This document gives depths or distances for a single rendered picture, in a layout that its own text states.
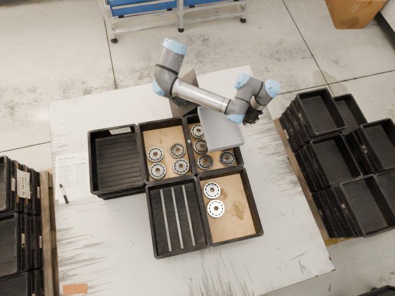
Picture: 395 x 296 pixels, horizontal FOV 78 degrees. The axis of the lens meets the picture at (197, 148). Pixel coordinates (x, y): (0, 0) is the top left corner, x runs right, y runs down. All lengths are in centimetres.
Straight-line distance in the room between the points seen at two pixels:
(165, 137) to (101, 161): 43
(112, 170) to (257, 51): 236
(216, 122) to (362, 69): 261
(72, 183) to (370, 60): 357
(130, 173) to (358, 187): 173
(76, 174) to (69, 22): 234
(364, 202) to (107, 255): 188
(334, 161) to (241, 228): 120
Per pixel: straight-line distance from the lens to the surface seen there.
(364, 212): 228
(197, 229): 148
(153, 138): 162
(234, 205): 152
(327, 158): 239
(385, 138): 263
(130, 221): 165
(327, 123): 240
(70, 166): 184
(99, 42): 338
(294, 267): 175
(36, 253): 233
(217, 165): 156
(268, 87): 114
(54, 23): 377
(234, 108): 112
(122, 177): 157
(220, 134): 139
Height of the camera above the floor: 231
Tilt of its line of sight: 68 degrees down
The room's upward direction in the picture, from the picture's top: 9 degrees clockwise
